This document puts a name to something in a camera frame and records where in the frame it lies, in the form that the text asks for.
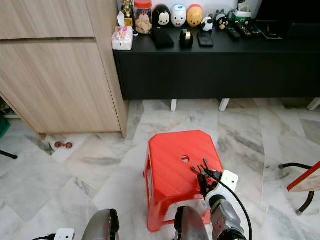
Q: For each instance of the metal key bunch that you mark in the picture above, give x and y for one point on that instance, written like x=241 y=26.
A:
x=194 y=170

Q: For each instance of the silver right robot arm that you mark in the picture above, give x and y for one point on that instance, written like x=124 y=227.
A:
x=229 y=222

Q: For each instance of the red plastic stool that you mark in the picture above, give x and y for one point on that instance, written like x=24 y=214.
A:
x=172 y=172

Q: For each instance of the grey right robot leg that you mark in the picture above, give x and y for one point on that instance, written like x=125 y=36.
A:
x=190 y=226

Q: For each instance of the white console leg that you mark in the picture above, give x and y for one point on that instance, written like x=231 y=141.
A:
x=314 y=104
x=224 y=104
x=173 y=105

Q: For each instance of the black curved chair leg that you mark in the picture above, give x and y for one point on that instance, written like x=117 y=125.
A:
x=292 y=165

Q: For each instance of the black low tv console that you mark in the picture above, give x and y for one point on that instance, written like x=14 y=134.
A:
x=215 y=75

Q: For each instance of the red edged table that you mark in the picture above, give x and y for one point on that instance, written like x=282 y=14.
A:
x=305 y=179

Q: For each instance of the black tripod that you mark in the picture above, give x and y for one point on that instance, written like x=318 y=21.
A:
x=9 y=154

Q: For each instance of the green bin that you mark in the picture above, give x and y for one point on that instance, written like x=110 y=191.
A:
x=4 y=127

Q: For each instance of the black phone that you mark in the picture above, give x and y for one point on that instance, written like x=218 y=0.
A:
x=205 y=39

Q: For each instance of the black tape dispenser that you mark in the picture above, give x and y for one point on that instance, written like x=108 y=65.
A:
x=186 y=39

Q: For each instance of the black wallet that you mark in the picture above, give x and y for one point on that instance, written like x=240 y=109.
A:
x=163 y=38

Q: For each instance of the black remote control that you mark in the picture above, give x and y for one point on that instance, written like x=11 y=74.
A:
x=245 y=30
x=233 y=33

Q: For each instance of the brown dumbbell toy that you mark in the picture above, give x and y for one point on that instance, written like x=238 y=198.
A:
x=64 y=145

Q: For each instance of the small panda figure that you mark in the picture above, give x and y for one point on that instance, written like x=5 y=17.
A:
x=207 y=24

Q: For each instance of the small black animal figure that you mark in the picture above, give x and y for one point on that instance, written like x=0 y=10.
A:
x=221 y=20

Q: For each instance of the black flat tray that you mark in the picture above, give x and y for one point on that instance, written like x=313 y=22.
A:
x=269 y=31

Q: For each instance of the yellow bear egg figure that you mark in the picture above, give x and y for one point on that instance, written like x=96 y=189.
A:
x=195 y=16

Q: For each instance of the pink tissue pack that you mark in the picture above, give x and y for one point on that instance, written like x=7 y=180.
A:
x=123 y=39

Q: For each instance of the white egg figure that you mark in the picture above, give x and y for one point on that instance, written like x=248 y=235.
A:
x=179 y=16

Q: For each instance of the green white holder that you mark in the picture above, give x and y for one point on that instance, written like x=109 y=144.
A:
x=240 y=15

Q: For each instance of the black mouse egg figure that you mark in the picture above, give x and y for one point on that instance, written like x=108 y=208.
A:
x=162 y=16

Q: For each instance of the red lidded snack jar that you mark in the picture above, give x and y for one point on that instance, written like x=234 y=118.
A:
x=143 y=20

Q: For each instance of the light wooden cabinet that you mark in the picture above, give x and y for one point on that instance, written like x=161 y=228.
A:
x=60 y=85

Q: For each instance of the black television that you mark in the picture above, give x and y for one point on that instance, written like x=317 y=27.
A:
x=290 y=14

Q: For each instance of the gold trophy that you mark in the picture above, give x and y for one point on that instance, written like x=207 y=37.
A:
x=127 y=11

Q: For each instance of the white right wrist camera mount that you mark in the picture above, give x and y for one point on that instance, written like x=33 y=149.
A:
x=229 y=179

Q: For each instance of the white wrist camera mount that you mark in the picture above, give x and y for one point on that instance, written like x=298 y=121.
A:
x=65 y=235
x=229 y=179

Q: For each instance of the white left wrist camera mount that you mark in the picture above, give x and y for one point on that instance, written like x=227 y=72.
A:
x=65 y=235

